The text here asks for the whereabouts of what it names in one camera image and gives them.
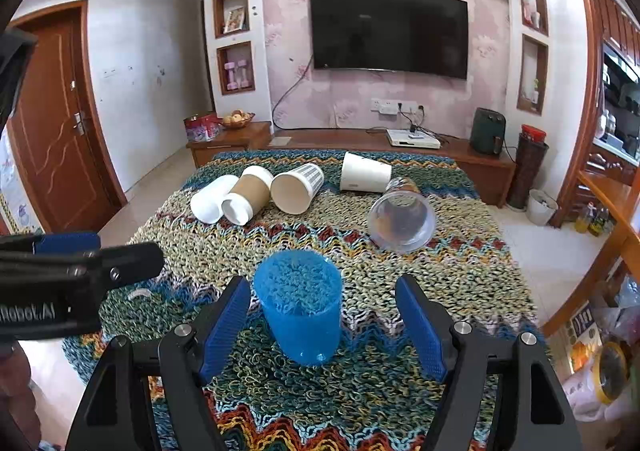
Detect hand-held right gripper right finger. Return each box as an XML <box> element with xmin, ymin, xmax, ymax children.
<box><xmin>394</xmin><ymin>274</ymin><xmax>583</xmax><ymax>451</ymax></box>

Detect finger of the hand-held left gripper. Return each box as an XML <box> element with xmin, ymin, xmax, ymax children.
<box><xmin>0</xmin><ymin>231</ymin><xmax>102</xmax><ymax>259</ymax></box>
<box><xmin>0</xmin><ymin>242</ymin><xmax>166</xmax><ymax>293</ymax></box>

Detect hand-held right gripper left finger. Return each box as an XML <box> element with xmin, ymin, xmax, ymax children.
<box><xmin>65</xmin><ymin>275</ymin><xmax>252</xmax><ymax>451</ymax></box>

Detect blue translucent plastic cup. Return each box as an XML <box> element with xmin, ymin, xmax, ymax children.
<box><xmin>253</xmin><ymin>251</ymin><xmax>343</xmax><ymax>366</ymax></box>

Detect white foam cup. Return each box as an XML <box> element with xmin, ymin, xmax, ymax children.
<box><xmin>190</xmin><ymin>174</ymin><xmax>240</xmax><ymax>224</ymax></box>

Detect clear plastic cup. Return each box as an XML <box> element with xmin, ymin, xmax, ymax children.
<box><xmin>367</xmin><ymin>176</ymin><xmax>437</xmax><ymax>253</ymax></box>

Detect white cup with brown sleeve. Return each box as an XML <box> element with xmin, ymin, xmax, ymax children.
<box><xmin>221</xmin><ymin>165</ymin><xmax>274</xmax><ymax>225</ymax></box>

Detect white cup with grey print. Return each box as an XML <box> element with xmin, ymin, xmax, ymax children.
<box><xmin>270</xmin><ymin>162</ymin><xmax>325</xmax><ymax>214</ymax></box>

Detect plain white paper cup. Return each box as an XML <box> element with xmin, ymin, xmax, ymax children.
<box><xmin>340</xmin><ymin>152</ymin><xmax>393</xmax><ymax>194</ymax></box>

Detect brown wooden door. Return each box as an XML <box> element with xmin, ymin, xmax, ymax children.
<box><xmin>6</xmin><ymin>1</ymin><xmax>127</xmax><ymax>234</ymax></box>

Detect colourful knitted table cloth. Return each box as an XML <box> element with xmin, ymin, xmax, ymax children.
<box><xmin>62</xmin><ymin>150</ymin><xmax>551</xmax><ymax>451</ymax></box>

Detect red printed tin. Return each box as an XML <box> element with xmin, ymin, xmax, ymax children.
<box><xmin>184</xmin><ymin>112</ymin><xmax>221</xmax><ymax>142</ymax></box>

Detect cardboard box with print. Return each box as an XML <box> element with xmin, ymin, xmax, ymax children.
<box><xmin>562</xmin><ymin>306</ymin><xmax>608</xmax><ymax>377</ymax></box>

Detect white waste bin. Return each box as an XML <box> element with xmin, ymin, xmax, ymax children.
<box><xmin>526</xmin><ymin>189</ymin><xmax>559</xmax><ymax>227</ymax></box>

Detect white plastic bag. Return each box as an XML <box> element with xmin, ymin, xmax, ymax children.
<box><xmin>560</xmin><ymin>366</ymin><xmax>632</xmax><ymax>424</ymax></box>

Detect wooden fruit bowl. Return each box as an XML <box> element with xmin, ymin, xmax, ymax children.
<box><xmin>220</xmin><ymin>110</ymin><xmax>255</xmax><ymax>130</ymax></box>

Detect black object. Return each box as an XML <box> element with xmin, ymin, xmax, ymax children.
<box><xmin>0</xmin><ymin>28</ymin><xmax>39</xmax><ymax>128</ymax></box>

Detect dark woven basket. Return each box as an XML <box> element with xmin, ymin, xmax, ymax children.
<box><xmin>507</xmin><ymin>131</ymin><xmax>549</xmax><ymax>209</ymax></box>

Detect yellow tape roll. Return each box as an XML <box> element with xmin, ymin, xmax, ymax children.
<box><xmin>592</xmin><ymin>341</ymin><xmax>629</xmax><ymax>405</ymax></box>

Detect white set-top box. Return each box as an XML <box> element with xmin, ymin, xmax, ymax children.
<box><xmin>386</xmin><ymin>128</ymin><xmax>442</xmax><ymax>150</ymax></box>

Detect yellow drink bottles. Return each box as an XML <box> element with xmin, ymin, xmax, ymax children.
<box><xmin>575</xmin><ymin>204</ymin><xmax>615</xmax><ymax>238</ymax></box>

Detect dark green air fryer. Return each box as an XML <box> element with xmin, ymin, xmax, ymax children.
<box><xmin>470</xmin><ymin>107</ymin><xmax>506</xmax><ymax>155</ymax></box>

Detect wooden television cabinet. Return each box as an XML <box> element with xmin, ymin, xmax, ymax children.
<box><xmin>186</xmin><ymin>121</ymin><xmax>517</xmax><ymax>207</ymax></box>

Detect pink dumbbells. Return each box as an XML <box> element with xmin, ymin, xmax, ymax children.
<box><xmin>226</xmin><ymin>62</ymin><xmax>251</xmax><ymax>91</ymax></box>

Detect wooden side table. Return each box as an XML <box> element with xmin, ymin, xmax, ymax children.
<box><xmin>542</xmin><ymin>170</ymin><xmax>640</xmax><ymax>338</ymax></box>

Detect framed photo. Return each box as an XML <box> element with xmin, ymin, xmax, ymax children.
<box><xmin>223</xmin><ymin>6</ymin><xmax>246</xmax><ymax>33</ymax></box>

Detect black flat television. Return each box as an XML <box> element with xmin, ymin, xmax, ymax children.
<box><xmin>310</xmin><ymin>0</ymin><xmax>469</xmax><ymax>80</ymax></box>

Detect wooden display cabinet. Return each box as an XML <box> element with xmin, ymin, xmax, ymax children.
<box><xmin>555</xmin><ymin>0</ymin><xmax>640</xmax><ymax>227</ymax></box>

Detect wall poster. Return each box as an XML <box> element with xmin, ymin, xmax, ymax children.
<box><xmin>0</xmin><ymin>126</ymin><xmax>47</xmax><ymax>233</ymax></box>

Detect white wall socket strip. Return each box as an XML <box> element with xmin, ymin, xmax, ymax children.
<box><xmin>371</xmin><ymin>98</ymin><xmax>418</xmax><ymax>114</ymax></box>

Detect black television cable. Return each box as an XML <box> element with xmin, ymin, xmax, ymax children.
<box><xmin>272</xmin><ymin>54</ymin><xmax>315</xmax><ymax>129</ymax></box>

